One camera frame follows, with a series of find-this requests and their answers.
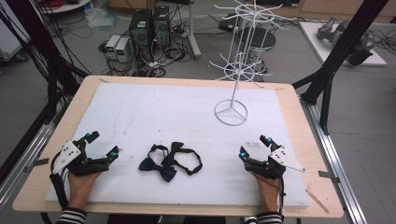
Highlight aluminium rail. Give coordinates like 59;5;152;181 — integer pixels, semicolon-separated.
0;122;55;206
300;96;369;224

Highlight large navy bow tie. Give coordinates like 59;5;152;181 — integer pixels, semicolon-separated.
137;144;177;184

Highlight white power supply box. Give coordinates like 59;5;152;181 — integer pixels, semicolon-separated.
115;36;132;63
105;34;121;60

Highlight grey robot device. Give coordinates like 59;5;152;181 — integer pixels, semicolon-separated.
317;17;377;66

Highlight white platform board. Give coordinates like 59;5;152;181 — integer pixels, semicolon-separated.
298;21;388;68

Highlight round white table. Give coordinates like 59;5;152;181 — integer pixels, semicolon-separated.
40;0;92;15

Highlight thin wooden stick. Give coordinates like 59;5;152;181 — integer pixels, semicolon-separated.
305;189;330;215

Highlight grey metal stand leg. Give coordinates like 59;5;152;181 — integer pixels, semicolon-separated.
186;0;203;61

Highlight wooden table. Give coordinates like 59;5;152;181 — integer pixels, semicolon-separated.
12;75;345;218

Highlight white wire display rack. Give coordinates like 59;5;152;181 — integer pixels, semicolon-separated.
208;0;298;127

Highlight person's left hand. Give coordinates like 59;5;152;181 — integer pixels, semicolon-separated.
67;171;102;210

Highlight tangle of floor cables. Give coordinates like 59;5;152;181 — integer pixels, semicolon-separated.
98;40;191;78

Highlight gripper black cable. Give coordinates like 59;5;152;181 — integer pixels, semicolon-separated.
277;175;287;218
49;150;70;210

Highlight black round stool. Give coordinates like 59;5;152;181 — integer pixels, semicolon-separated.
236;26;277;74

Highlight black metal frame post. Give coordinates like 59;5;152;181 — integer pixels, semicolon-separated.
292;0;390;136
4;0;92;125

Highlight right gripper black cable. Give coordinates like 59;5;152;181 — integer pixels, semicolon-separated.
277;175;287;218

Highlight loose black floor cables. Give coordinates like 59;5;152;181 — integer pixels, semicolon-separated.
370;28;396;57

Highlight clear plastic bag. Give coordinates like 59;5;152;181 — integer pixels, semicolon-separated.
84;7;120;30

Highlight white foam mat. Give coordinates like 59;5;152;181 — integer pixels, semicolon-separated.
45;82;311;209

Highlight person's right hand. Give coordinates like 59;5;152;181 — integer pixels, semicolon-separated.
253;173;281;215

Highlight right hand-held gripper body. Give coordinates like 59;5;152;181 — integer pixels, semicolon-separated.
244;145;306;180

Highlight grey metal bracket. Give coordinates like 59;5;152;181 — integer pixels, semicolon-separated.
318;170;341;185
23;158;50;174

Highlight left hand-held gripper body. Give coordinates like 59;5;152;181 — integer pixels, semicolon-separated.
50;139;111;177

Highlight black computer tower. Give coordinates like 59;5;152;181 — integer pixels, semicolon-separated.
128;8;154;61
151;5;173;50

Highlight flat black device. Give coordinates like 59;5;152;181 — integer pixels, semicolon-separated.
218;12;241;32

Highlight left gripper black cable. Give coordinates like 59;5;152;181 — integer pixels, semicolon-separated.
49;150;70;210

